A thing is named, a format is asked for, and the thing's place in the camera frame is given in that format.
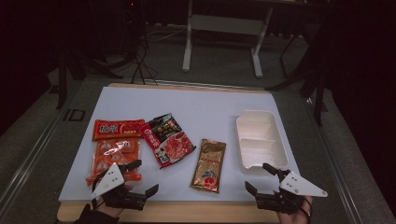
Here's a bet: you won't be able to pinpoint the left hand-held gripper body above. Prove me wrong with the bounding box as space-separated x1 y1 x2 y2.
91 161 148 211

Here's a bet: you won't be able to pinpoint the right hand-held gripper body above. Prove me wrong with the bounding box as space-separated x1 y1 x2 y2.
255 169 329 216

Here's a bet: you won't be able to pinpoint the white plastic tray container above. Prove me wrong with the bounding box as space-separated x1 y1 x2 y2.
234 109 290 175

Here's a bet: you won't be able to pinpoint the red and black food packet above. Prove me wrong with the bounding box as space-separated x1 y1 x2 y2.
139 113 197 170

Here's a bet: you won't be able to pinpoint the gold foil packet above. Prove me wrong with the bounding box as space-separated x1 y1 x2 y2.
190 138 228 194

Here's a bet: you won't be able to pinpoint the person's left hand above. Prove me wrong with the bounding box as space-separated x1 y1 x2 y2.
92 184 134 218

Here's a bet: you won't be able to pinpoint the person's right hand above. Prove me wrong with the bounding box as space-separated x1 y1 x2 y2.
276 195 314 224

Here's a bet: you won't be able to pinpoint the orange bag of small packets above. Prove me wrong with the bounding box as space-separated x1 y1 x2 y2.
85 119 147 187

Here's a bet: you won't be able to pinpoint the white table mat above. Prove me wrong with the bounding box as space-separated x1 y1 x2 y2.
58 86 301 203

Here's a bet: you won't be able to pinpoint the black metal stand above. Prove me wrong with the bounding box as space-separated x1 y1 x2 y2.
312 73 329 127
55 50 69 110

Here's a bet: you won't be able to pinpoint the black chair legs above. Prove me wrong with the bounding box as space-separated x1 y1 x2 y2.
265 29 321 94

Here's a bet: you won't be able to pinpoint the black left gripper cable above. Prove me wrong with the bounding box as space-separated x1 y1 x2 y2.
91 170 108 210

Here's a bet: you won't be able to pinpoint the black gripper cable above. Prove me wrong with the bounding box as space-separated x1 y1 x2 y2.
91 170 108 210
292 195 313 218

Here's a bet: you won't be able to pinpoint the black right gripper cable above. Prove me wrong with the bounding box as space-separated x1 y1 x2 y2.
292 195 313 218

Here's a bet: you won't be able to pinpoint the black floor cables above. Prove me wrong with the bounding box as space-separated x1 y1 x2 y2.
129 18 159 86

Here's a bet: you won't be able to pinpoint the white metal desk frame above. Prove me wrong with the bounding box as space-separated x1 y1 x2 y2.
181 0 276 79

